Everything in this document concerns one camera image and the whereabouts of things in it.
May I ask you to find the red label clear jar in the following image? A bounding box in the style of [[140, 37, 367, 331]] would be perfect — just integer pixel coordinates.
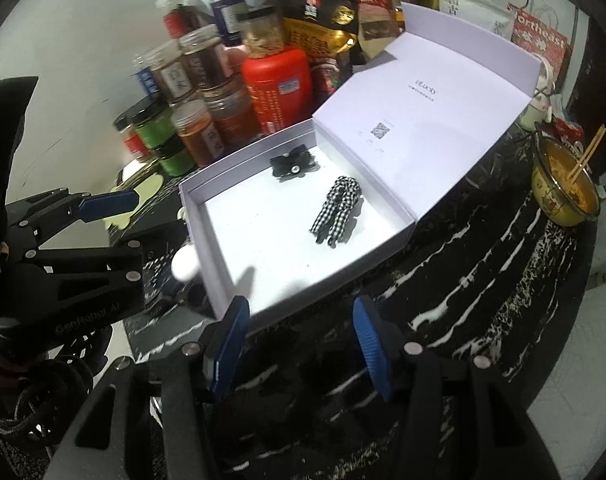
[[155, 0, 204, 38]]

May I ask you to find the lavender gift box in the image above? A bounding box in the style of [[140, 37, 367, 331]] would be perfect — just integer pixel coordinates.
[[178, 2, 546, 336]]

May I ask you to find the white cup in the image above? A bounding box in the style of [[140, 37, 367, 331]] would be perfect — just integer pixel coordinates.
[[520, 57, 557, 129]]

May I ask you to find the gingham hair scrunchie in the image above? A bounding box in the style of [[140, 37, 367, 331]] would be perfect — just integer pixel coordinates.
[[309, 175, 364, 248]]

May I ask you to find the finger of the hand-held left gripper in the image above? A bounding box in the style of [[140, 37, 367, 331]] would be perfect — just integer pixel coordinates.
[[6, 187, 140, 241], [28, 240, 146, 313]]

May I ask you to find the wooden chopstick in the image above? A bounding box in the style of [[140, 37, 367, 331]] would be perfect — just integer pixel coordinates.
[[565, 125, 606, 182], [573, 131, 606, 186]]

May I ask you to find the black claw hair clip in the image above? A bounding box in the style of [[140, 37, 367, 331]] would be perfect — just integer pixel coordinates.
[[269, 144, 321, 183]]

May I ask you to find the small green black-lid jar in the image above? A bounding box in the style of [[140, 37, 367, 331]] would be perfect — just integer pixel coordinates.
[[155, 137, 195, 177]]

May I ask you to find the large red canister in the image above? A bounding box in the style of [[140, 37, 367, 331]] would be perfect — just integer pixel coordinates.
[[240, 45, 314, 136]]

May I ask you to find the brown red snack pack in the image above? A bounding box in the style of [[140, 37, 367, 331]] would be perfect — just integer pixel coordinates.
[[358, 0, 405, 61]]

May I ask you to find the white pouch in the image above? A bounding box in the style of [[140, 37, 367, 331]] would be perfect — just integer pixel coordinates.
[[438, 0, 516, 41]]

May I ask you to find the white label brown jar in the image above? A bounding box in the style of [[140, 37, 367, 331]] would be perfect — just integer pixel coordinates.
[[146, 40, 196, 106]]

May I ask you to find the gold snack bag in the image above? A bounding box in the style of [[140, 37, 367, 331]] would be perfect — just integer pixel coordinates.
[[283, 15, 359, 60]]

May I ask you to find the pale yellow flower coaster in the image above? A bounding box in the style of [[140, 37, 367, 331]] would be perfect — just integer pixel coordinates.
[[108, 172, 164, 226]]

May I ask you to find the white round case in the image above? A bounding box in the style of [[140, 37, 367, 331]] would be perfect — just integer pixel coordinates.
[[170, 245, 201, 283]]

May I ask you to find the glass bowl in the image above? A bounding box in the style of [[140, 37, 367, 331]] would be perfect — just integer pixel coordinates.
[[531, 135, 602, 227]]

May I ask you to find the red paper bag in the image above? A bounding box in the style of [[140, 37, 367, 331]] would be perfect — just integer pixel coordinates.
[[508, 2, 574, 87]]

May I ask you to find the strawberry print pack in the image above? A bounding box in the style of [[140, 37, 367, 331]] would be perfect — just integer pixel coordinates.
[[310, 57, 355, 107]]

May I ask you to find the large green black-lid jar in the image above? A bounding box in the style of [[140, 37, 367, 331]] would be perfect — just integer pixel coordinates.
[[133, 100, 176, 148]]

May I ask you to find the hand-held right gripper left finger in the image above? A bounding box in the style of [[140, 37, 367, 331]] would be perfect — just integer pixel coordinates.
[[43, 296, 251, 480]]

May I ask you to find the black wrist cord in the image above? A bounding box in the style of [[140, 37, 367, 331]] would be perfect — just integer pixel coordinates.
[[0, 355, 95, 447]]

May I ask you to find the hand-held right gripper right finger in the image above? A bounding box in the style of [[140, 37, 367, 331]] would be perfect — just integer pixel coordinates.
[[353, 295, 564, 480]]

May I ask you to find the black oat bag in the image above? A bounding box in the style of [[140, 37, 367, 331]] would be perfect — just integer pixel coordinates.
[[283, 0, 359, 26]]

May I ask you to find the blue label tall jar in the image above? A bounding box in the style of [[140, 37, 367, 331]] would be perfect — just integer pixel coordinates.
[[205, 0, 249, 46]]

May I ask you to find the wide reddish brown jar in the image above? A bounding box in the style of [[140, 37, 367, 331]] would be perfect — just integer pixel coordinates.
[[203, 77, 260, 147]]

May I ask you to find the small red packet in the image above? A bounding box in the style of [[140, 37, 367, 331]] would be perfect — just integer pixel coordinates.
[[553, 117, 587, 144]]

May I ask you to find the dark brown clear jar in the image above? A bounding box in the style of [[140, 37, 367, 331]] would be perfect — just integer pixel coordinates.
[[180, 27, 229, 91]]

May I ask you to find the orange peel clear jar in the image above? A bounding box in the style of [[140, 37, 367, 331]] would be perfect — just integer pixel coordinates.
[[170, 100, 225, 168]]

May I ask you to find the small red label jar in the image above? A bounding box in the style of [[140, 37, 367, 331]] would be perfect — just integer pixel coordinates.
[[114, 112, 150, 162]]

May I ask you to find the small blue label jar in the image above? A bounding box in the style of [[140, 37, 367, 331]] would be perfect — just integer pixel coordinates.
[[132, 57, 159, 97]]

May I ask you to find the black lid nut jar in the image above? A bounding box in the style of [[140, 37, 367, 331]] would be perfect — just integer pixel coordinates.
[[238, 6, 285, 58]]

